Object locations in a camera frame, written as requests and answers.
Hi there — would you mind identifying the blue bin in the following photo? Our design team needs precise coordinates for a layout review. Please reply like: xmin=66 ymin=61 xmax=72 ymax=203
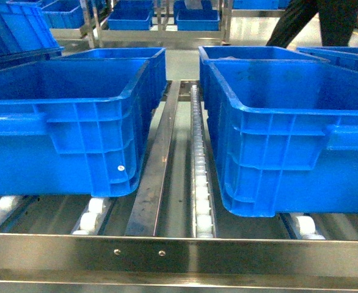
xmin=0 ymin=1 xmax=64 ymax=70
xmin=204 ymin=60 xmax=358 ymax=217
xmin=296 ymin=46 xmax=358 ymax=71
xmin=198 ymin=46 xmax=329 ymax=104
xmin=0 ymin=59 xmax=152 ymax=197
xmin=60 ymin=47 xmax=167 ymax=109

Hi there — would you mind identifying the small blue tray left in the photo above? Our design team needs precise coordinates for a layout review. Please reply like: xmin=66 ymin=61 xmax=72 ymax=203
xmin=108 ymin=9 xmax=152 ymax=31

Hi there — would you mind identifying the blue bin far left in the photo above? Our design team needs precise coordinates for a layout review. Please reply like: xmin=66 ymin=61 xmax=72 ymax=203
xmin=0 ymin=1 xmax=64 ymax=70

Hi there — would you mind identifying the blue bin rear left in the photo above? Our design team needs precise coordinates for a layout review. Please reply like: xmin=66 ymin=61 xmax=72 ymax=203
xmin=60 ymin=47 xmax=167 ymax=109

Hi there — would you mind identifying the blue bin front left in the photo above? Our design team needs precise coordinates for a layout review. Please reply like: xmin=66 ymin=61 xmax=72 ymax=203
xmin=0 ymin=59 xmax=152 ymax=197

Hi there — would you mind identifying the blue bin front right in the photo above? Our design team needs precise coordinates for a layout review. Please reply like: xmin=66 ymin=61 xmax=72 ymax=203
xmin=204 ymin=60 xmax=358 ymax=217

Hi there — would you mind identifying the small blue tray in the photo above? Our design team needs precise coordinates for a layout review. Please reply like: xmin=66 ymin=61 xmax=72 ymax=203
xmin=108 ymin=9 xmax=152 ymax=31
xmin=176 ymin=9 xmax=220 ymax=31

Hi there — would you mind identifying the small blue tray right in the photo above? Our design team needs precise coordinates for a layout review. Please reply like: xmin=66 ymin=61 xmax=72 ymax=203
xmin=176 ymin=9 xmax=220 ymax=31

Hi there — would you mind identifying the person in black trousers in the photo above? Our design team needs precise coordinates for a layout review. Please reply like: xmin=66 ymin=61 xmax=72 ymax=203
xmin=265 ymin=0 xmax=358 ymax=49

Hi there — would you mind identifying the blue bin far right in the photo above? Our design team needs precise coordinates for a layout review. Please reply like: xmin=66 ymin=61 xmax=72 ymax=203
xmin=296 ymin=46 xmax=358 ymax=71

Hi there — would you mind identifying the background steel cart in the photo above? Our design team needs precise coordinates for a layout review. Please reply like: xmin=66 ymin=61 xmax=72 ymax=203
xmin=49 ymin=0 xmax=233 ymax=49

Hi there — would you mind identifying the steel roller shelf rack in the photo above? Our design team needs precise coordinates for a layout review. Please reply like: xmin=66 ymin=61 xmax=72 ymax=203
xmin=0 ymin=81 xmax=358 ymax=292

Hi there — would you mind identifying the blue bin rear right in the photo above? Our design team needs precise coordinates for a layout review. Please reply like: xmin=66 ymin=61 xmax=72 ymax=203
xmin=198 ymin=46 xmax=329 ymax=104

